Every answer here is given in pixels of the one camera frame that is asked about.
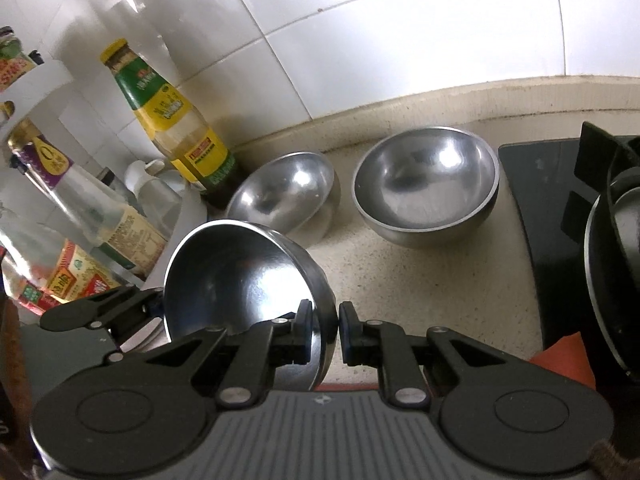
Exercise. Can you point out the yellow cap vinegar bottle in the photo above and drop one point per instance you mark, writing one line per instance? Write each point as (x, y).
(80, 270)

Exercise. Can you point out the green red label bottle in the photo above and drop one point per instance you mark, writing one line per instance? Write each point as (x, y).
(15, 62)

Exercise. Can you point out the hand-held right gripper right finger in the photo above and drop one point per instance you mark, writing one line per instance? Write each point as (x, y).
(346, 332)

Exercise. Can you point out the person's right forearm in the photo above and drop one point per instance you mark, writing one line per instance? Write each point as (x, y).
(617, 462)

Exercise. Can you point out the red mat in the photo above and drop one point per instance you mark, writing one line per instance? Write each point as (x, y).
(565, 360)

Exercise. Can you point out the yellow green label sauce bottle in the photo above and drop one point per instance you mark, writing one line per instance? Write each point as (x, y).
(170, 120)

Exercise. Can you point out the clear plastic jar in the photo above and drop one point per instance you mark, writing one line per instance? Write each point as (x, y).
(150, 180)

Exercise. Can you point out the red label soy sauce bottle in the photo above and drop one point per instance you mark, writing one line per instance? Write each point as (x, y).
(40, 300)

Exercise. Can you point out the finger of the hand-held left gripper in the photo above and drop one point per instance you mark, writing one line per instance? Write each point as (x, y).
(125, 300)

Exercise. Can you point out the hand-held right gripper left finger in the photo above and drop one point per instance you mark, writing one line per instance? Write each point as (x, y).
(302, 340)

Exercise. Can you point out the stainless steel bowl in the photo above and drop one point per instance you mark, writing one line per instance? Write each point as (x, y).
(280, 195)
(235, 280)
(425, 185)

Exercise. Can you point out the person's left forearm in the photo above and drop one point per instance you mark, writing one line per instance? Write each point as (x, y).
(12, 385)

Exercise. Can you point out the clear bottle purple neck label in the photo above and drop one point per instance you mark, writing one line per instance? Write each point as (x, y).
(75, 185)

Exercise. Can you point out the black gas stove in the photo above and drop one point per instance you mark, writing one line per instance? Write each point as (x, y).
(545, 210)

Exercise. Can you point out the white two-tier rotating rack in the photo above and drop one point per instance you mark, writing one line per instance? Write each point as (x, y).
(187, 215)

